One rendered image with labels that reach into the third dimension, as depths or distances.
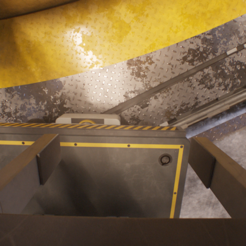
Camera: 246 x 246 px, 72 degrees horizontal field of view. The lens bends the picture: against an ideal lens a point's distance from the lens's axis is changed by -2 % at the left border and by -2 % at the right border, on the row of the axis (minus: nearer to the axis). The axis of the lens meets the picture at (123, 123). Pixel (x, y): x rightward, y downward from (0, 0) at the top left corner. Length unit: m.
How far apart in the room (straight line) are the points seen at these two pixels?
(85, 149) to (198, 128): 0.58
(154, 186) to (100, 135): 0.25
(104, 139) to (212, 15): 0.68
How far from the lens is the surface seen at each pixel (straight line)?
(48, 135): 0.17
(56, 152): 0.16
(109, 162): 0.55
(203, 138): 0.17
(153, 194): 0.63
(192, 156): 0.17
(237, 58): 0.95
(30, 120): 0.82
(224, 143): 1.02
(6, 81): 0.96
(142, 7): 0.85
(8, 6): 0.85
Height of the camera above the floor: 0.80
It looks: 73 degrees down
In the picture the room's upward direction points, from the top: 180 degrees clockwise
